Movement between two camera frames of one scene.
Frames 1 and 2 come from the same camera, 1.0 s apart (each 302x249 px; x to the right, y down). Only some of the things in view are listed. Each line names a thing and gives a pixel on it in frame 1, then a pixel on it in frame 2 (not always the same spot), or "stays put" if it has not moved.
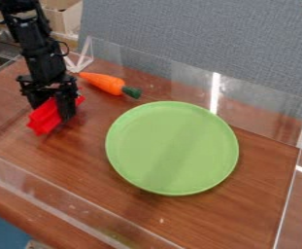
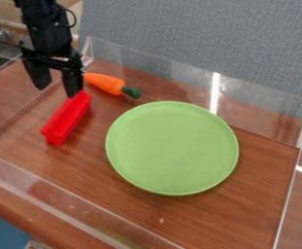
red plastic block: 44,117 → 66,118
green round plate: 172,147 stays put
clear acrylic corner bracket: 78,61 stays put
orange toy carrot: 111,85 stays put
